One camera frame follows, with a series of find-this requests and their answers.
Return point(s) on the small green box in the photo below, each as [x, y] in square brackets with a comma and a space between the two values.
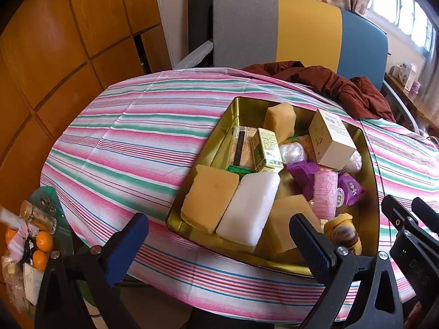
[267, 149]

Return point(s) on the grey yellow blue chair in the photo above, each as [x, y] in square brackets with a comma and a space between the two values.
[308, 31]

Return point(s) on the pink container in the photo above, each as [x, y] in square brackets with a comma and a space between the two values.
[416, 86]

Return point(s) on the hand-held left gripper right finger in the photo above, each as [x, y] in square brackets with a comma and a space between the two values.
[310, 250]

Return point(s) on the clear bag of snacks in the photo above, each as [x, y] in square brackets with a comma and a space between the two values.
[13, 284]

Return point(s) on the small white box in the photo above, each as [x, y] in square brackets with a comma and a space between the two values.
[397, 72]

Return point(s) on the white foam block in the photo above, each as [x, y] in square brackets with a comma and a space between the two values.
[248, 209]

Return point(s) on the clear snack bar packet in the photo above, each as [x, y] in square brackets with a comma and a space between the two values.
[240, 147]

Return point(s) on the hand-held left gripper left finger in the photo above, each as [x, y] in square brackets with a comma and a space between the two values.
[127, 246]

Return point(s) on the striped tablecloth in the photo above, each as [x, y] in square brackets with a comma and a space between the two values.
[137, 137]

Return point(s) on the wooden side desk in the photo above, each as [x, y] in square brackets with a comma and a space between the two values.
[411, 109]

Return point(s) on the person's right hand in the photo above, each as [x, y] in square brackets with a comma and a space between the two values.
[423, 317]

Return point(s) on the glass side table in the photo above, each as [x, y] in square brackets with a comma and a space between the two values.
[65, 219]

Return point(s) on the tall white box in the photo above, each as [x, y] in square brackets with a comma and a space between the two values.
[410, 75]

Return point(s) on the tan mesh scrubber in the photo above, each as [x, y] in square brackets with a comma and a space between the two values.
[305, 145]

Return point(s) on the wooden wardrobe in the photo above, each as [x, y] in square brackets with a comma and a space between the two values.
[68, 41]

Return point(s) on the orange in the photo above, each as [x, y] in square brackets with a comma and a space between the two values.
[11, 237]
[40, 260]
[44, 241]

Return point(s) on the large yellow sponge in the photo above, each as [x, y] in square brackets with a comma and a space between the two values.
[209, 197]
[284, 219]

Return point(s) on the black rolled mat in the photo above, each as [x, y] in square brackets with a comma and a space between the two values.
[200, 24]

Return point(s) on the window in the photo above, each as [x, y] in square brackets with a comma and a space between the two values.
[401, 13]

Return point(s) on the glass spice jar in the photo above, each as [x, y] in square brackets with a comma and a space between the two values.
[37, 217]

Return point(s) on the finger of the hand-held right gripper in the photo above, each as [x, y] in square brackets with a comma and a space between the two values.
[427, 216]
[396, 214]

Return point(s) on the brown-red jacket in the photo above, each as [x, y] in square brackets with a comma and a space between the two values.
[343, 89]

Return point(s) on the gold tin box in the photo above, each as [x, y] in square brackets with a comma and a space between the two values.
[212, 150]

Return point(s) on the white paper card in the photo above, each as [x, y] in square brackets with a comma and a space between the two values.
[32, 284]

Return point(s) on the beige cardboard box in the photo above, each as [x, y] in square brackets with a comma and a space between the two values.
[332, 140]

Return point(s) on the purple packet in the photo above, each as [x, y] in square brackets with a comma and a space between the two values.
[301, 174]
[351, 190]

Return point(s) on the clear plastic bag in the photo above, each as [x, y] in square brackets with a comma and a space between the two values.
[292, 153]
[355, 161]

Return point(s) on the small yellow sponge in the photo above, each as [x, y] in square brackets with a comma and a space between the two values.
[279, 120]

